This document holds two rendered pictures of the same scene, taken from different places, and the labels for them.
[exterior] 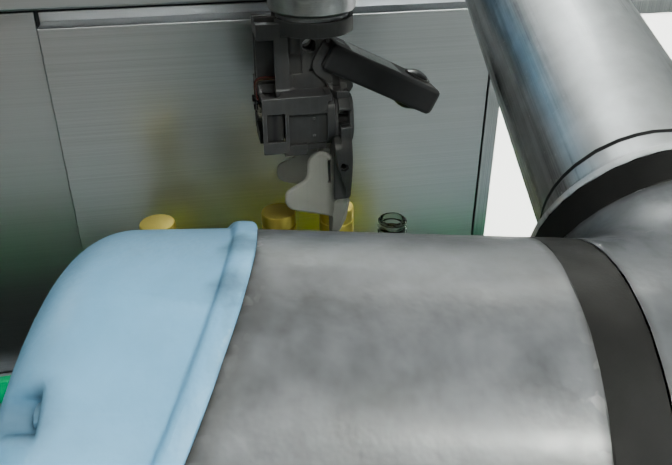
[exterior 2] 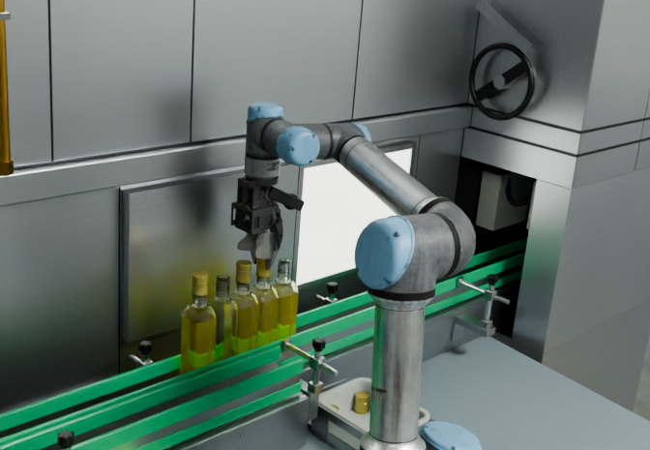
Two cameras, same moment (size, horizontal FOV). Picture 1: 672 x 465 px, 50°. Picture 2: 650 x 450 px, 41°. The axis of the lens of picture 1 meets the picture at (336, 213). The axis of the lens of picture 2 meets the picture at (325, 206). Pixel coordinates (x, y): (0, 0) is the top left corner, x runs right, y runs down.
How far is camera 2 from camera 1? 1.36 m
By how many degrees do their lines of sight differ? 33
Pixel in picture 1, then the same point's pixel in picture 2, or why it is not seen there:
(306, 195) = (262, 251)
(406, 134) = not seen: hidden behind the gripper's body
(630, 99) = (421, 192)
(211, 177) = (189, 257)
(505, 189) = (304, 247)
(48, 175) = (110, 268)
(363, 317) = (421, 221)
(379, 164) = not seen: hidden behind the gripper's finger
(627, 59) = (415, 184)
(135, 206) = (155, 278)
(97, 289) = (392, 222)
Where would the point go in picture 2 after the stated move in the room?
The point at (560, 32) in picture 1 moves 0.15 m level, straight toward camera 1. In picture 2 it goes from (398, 179) to (428, 204)
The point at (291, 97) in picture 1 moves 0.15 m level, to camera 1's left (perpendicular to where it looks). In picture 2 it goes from (261, 209) to (196, 218)
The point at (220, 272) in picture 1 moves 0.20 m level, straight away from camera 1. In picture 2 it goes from (401, 219) to (319, 187)
